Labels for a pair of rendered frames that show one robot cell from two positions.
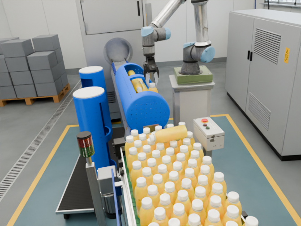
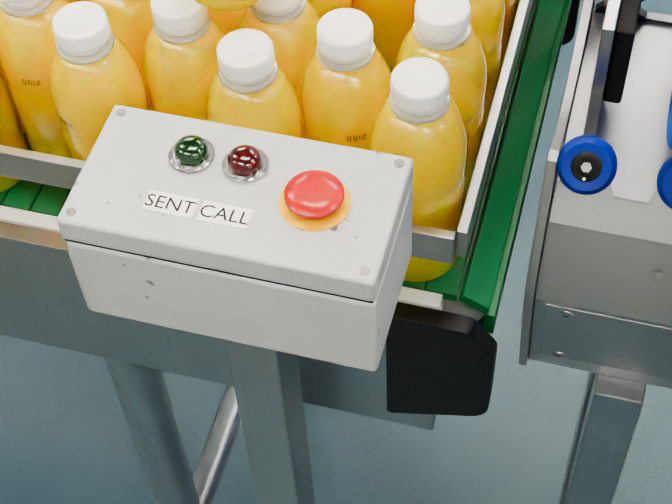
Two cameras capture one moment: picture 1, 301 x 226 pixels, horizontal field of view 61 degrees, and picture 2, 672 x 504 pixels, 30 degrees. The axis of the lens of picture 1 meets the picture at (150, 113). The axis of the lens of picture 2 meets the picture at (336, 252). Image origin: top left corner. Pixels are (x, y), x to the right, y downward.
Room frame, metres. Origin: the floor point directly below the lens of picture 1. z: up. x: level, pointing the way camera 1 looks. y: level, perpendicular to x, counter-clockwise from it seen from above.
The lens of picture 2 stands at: (1.54, -0.72, 1.69)
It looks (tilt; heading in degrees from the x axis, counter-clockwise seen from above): 53 degrees down; 118
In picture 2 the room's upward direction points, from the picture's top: 4 degrees counter-clockwise
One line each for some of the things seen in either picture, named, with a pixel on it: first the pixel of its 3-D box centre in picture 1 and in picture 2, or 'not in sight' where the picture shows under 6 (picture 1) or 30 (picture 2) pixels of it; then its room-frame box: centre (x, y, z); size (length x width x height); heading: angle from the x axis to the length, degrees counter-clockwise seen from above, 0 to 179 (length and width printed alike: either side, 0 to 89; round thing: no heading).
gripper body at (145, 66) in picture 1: (149, 62); not in sight; (1.60, -0.02, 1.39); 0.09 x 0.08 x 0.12; 10
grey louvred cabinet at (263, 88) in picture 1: (267, 70); not in sight; (3.37, -1.64, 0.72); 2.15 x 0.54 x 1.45; 179
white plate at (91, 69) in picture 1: (90, 69); not in sight; (2.97, 0.66, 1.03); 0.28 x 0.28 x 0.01
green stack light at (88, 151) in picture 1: (86, 149); not in sight; (0.97, 0.29, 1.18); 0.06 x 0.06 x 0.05
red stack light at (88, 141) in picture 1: (84, 140); not in sight; (0.97, 0.29, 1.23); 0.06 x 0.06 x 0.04
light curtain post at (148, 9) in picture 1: (153, 80); not in sight; (2.93, -0.06, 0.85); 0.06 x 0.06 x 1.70; 10
